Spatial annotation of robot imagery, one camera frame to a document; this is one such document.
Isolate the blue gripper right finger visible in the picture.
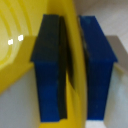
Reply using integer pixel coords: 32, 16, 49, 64
77, 14, 119, 122

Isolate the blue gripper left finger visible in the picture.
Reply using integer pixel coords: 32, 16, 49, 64
30, 13, 70, 123

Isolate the yellow bowl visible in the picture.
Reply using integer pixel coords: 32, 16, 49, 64
0, 0, 90, 128

